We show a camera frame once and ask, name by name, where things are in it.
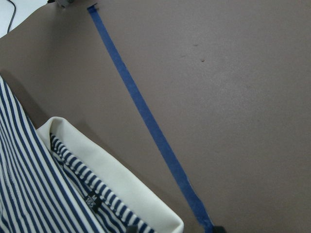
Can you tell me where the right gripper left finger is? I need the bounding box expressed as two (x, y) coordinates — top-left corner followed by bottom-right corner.
(126, 225), (138, 233)

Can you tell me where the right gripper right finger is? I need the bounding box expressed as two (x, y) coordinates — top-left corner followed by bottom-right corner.
(212, 226), (225, 233)

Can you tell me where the navy white striped polo shirt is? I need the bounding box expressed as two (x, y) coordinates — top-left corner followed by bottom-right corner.
(0, 80), (184, 233)

